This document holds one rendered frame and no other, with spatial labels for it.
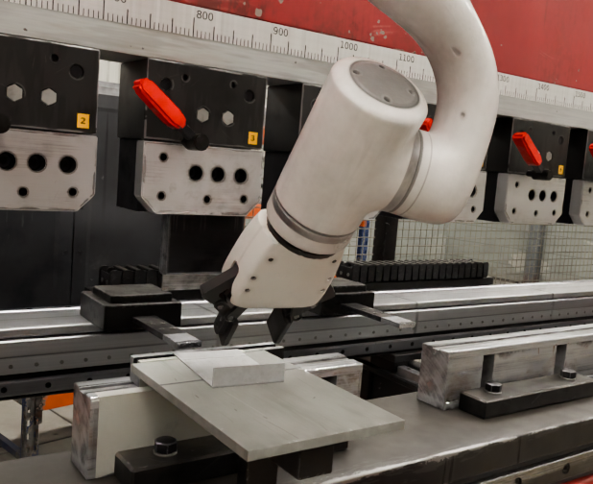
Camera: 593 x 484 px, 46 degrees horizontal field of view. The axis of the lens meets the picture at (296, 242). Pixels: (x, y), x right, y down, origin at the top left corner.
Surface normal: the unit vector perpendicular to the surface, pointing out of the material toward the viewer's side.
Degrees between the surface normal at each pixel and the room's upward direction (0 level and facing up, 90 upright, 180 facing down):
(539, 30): 90
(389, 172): 117
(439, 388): 90
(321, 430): 0
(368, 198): 133
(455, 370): 90
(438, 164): 76
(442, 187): 101
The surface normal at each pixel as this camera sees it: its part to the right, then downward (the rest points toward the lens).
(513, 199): 0.57, 0.14
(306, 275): 0.32, 0.75
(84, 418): -0.82, 0.00
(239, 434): 0.08, -0.99
